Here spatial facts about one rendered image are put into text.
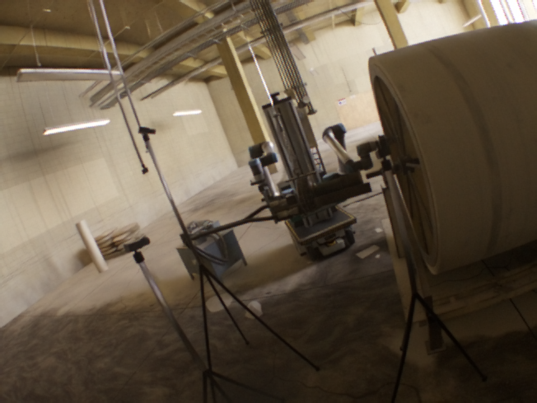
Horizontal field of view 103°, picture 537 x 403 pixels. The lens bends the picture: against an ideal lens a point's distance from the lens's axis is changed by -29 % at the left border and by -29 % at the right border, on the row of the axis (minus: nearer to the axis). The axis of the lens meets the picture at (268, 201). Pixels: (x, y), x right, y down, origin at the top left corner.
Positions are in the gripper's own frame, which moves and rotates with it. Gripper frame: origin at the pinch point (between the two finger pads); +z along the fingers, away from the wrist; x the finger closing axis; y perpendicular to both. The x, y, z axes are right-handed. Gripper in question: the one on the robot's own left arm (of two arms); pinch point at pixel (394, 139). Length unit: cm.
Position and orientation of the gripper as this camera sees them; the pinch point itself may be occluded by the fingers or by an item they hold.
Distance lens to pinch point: 255.0
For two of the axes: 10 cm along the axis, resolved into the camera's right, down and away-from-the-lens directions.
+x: 4.3, 5.7, 7.0
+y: 0.0, -7.7, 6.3
